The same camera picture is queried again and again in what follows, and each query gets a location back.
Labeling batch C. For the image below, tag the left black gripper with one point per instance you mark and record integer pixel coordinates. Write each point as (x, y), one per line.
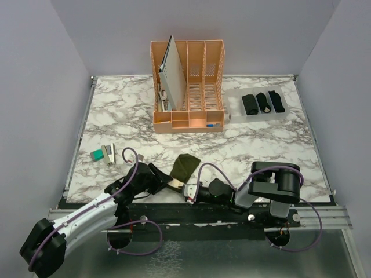
(159, 179)

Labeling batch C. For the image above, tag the olive green underwear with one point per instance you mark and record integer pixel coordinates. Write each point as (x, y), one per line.
(183, 168)

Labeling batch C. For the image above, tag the black patterned boxer underwear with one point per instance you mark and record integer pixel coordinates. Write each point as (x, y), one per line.
(250, 104)

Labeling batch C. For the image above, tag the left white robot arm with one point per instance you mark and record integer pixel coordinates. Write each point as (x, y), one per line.
(49, 242)

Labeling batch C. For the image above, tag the teal green eraser block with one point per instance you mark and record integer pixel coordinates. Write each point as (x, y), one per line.
(97, 155)

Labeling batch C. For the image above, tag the blue item in organizer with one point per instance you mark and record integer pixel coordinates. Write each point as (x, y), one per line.
(213, 125)

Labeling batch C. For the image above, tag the stationery items in organizer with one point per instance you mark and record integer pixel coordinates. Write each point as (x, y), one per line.
(163, 103)

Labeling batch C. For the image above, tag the clear plastic compartment tray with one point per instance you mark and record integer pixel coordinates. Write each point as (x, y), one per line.
(257, 104)

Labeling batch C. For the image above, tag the black rolled sock left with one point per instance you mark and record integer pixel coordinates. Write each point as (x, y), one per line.
(263, 103)

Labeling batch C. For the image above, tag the black rolled sock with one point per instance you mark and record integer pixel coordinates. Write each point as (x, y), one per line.
(263, 103)
(276, 101)

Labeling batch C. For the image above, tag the white grey binder folder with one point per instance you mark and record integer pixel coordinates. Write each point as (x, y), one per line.
(172, 76)

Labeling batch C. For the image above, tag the black rolled sock right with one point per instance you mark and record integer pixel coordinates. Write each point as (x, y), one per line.
(276, 101)

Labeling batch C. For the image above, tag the peach plastic file organizer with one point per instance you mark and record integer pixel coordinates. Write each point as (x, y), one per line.
(202, 62)

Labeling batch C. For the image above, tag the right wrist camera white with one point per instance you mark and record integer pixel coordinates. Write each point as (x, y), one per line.
(190, 193)

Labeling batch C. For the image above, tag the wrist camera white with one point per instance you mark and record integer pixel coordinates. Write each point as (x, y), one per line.
(190, 193)
(140, 157)

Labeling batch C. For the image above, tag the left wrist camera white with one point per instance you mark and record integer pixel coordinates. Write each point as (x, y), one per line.
(140, 157)

